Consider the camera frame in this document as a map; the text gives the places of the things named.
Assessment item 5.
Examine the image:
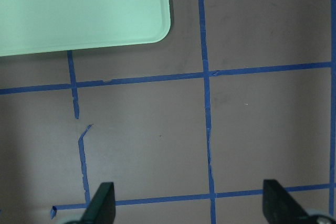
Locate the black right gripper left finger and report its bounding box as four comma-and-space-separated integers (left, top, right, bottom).
79, 182, 116, 224

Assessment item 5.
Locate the light green plastic tray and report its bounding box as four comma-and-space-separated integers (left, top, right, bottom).
1, 0, 171, 56

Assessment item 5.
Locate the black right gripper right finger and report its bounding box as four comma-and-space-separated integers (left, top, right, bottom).
262, 179, 313, 224

